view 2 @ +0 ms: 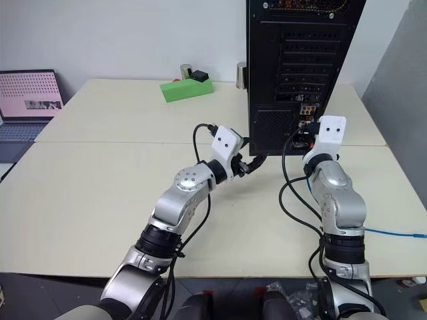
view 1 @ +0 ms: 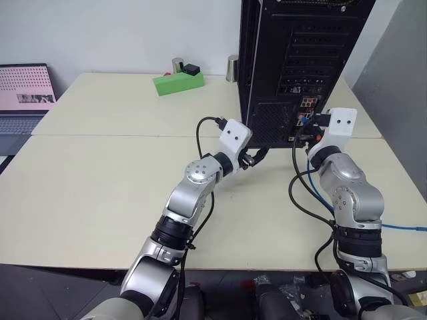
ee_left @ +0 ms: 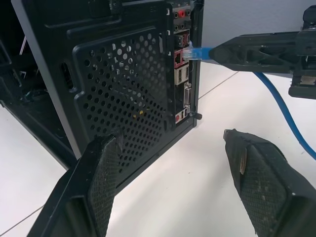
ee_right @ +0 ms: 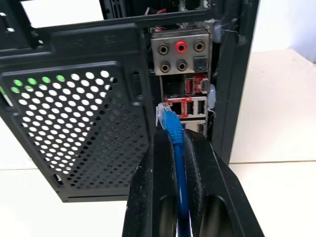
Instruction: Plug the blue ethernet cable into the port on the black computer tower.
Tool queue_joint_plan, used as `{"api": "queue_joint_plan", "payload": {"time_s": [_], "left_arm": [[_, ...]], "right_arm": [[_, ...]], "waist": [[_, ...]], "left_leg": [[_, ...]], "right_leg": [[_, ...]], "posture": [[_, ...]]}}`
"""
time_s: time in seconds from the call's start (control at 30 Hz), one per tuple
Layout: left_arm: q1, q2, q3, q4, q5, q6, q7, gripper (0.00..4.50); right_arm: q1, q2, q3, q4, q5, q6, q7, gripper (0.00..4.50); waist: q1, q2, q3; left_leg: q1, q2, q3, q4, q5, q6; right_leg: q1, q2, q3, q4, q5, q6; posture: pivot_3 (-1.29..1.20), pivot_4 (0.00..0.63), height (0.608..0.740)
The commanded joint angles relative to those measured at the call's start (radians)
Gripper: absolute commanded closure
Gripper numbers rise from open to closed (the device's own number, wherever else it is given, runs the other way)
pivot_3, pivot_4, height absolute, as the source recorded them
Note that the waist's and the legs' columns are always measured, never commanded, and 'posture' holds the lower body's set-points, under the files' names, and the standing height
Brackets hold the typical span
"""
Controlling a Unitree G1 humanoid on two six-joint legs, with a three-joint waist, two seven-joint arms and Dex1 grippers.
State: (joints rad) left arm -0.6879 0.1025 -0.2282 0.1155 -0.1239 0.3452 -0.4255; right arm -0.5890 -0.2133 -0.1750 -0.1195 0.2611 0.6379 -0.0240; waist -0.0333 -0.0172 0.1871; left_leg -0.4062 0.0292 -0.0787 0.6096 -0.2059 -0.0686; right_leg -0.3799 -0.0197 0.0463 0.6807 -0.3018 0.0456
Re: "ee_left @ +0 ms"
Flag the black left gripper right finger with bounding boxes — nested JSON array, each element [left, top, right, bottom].
[[223, 128, 316, 237]]

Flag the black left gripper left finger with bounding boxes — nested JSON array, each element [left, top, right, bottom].
[[26, 132, 124, 237]]

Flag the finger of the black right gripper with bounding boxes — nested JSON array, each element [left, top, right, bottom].
[[209, 53, 304, 75], [208, 31, 305, 57]]

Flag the blue ethernet cable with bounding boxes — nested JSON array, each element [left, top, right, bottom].
[[182, 45, 316, 160]]

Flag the black computer tower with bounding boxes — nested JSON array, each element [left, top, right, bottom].
[[0, 0, 205, 171]]

